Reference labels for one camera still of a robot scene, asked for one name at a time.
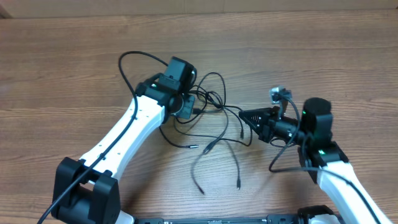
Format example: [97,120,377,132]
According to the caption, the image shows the black usb cables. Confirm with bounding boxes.
[158,72,253,195]

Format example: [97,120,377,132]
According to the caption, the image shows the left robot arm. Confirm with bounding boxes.
[39,57,197,223]

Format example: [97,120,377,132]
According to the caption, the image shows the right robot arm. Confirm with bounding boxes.
[239,96,390,223]

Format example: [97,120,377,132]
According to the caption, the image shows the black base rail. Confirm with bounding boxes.
[134,214,302,224]

